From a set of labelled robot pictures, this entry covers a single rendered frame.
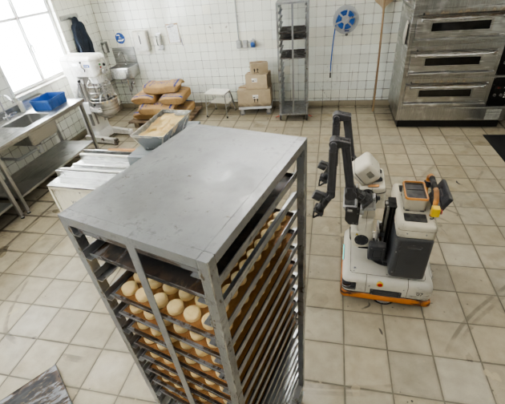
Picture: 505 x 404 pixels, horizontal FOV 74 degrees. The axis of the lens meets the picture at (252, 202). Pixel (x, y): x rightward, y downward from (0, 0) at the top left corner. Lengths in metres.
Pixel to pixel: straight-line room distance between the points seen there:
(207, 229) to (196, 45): 6.22
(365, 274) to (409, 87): 3.53
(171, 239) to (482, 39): 5.30
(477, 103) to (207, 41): 4.51
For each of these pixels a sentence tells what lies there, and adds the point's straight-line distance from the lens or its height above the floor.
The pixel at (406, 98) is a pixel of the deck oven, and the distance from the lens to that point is 5.76.
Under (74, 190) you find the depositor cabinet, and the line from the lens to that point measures 3.39.
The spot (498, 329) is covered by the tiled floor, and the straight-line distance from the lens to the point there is 3.18.
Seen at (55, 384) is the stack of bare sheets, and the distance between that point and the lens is 3.04.
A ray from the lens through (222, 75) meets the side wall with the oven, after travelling 6.89.
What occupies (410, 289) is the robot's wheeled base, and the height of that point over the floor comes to 0.23.
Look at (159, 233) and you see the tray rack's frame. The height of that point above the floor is 1.82.
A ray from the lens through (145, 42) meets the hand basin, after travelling 7.18.
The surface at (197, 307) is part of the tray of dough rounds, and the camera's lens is 1.05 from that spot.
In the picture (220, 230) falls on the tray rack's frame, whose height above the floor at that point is 1.82.
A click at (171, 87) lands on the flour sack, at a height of 0.64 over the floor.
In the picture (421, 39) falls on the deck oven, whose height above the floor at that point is 1.29.
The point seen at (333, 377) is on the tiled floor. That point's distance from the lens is 2.63.
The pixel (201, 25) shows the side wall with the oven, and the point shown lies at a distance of 6.81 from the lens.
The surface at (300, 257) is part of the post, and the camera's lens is 1.50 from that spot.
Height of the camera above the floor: 2.33
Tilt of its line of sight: 35 degrees down
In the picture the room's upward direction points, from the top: 6 degrees counter-clockwise
